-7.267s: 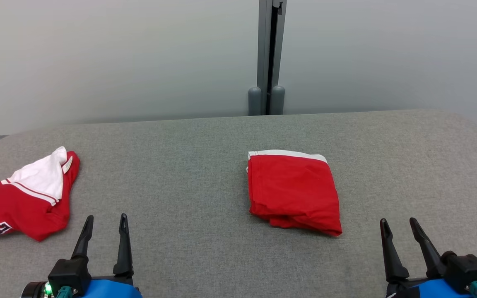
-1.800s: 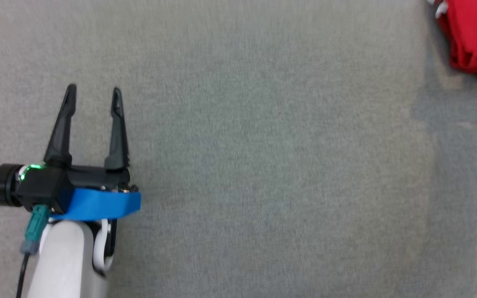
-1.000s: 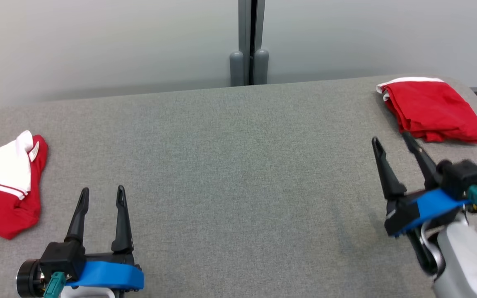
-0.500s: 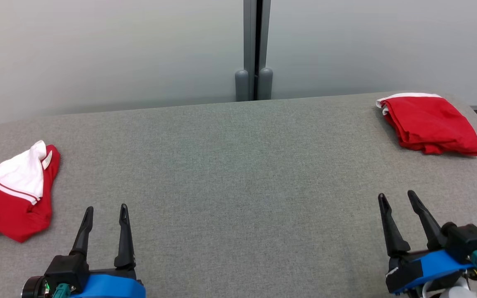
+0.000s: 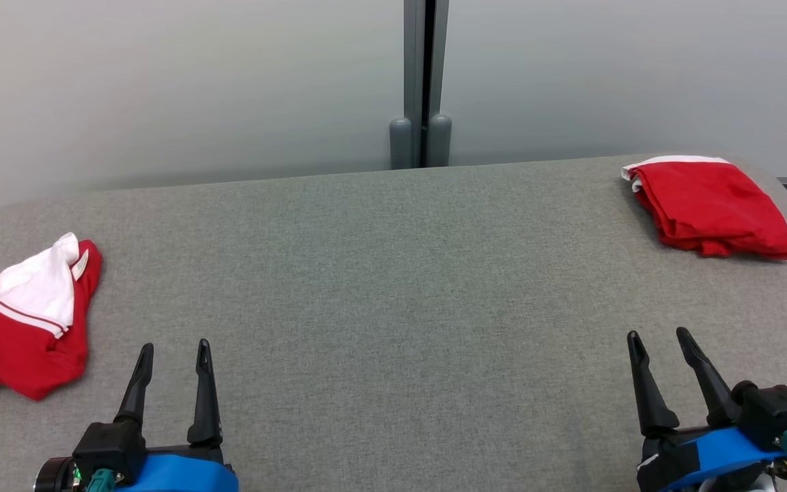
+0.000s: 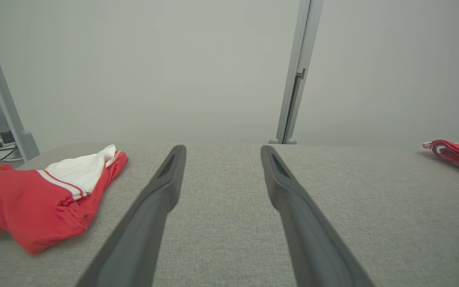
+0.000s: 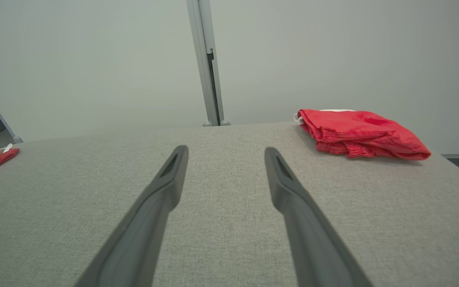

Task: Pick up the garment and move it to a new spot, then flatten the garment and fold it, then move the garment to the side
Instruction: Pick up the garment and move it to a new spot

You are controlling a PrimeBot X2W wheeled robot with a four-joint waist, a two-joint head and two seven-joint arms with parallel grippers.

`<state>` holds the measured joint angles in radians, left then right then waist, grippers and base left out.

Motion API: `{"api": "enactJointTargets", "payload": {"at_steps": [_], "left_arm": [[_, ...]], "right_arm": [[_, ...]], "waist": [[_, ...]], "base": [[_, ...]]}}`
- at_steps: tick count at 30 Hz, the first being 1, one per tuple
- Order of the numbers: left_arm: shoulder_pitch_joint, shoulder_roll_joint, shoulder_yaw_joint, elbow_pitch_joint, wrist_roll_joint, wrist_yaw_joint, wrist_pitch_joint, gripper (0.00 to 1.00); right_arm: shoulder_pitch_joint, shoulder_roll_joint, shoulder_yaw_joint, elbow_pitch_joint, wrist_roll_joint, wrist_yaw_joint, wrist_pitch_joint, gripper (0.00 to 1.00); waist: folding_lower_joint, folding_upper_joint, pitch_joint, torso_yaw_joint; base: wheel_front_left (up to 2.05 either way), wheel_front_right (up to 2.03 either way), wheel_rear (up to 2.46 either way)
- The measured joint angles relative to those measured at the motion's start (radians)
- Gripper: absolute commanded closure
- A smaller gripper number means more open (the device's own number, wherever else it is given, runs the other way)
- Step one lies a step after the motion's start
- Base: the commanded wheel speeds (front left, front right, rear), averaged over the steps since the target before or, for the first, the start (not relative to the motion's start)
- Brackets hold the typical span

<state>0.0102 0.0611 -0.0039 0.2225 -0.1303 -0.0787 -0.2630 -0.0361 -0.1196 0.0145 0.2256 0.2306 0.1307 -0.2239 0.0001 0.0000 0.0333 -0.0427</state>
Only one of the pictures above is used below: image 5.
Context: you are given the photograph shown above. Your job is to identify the grey rounded partition foot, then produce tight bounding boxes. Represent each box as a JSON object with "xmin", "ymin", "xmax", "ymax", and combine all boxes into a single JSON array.
[
  {"xmin": 389, "ymin": 118, "xmax": 413, "ymax": 170},
  {"xmin": 428, "ymin": 114, "xmax": 452, "ymax": 167}
]

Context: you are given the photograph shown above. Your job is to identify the red jersey white sleeves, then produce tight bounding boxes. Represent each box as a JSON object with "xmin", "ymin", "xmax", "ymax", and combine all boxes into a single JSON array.
[{"xmin": 0, "ymin": 232, "xmax": 102, "ymax": 401}]

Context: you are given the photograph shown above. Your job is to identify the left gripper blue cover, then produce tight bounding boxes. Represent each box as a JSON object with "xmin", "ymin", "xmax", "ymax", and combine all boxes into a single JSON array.
[{"xmin": 33, "ymin": 339, "xmax": 239, "ymax": 492}]

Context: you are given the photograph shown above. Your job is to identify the red shorts white trim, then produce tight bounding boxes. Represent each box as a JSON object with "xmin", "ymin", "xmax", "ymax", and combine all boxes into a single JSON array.
[{"xmin": 621, "ymin": 155, "xmax": 787, "ymax": 261}]

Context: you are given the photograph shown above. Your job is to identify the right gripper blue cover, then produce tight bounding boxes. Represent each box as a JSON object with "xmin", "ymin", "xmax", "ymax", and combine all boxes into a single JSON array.
[{"xmin": 626, "ymin": 327, "xmax": 787, "ymax": 492}]

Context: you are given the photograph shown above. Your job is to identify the grey partition post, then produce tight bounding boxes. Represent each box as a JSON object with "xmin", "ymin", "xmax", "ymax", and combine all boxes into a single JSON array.
[{"xmin": 404, "ymin": 0, "xmax": 450, "ymax": 168}]

